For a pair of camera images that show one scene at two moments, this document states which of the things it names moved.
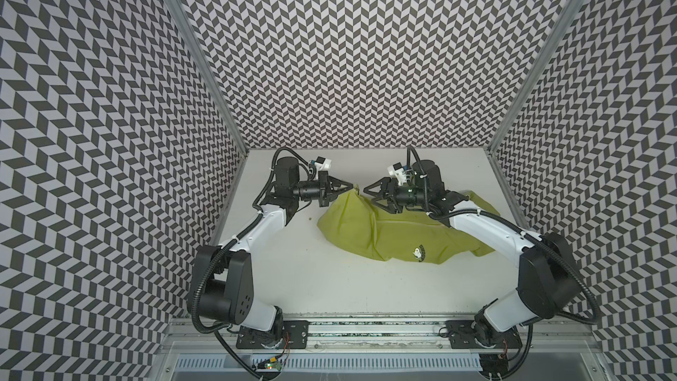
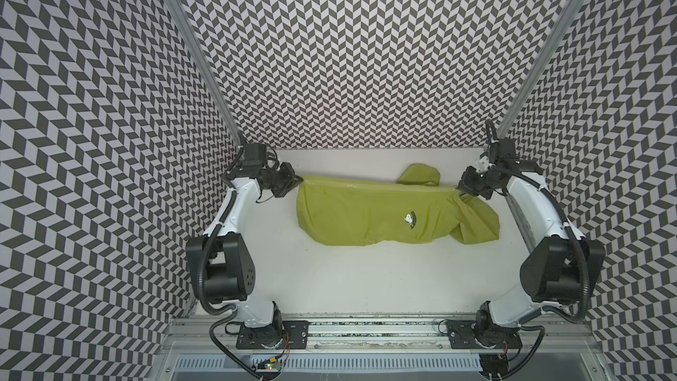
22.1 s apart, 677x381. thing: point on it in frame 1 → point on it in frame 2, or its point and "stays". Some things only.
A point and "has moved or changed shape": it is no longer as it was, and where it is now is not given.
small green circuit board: (273, 365) stays
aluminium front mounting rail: (211, 334) stays
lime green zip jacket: (355, 222) has moved or changed shape
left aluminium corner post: (183, 11) stays
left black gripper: (325, 192) → (286, 178)
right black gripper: (391, 197) → (472, 183)
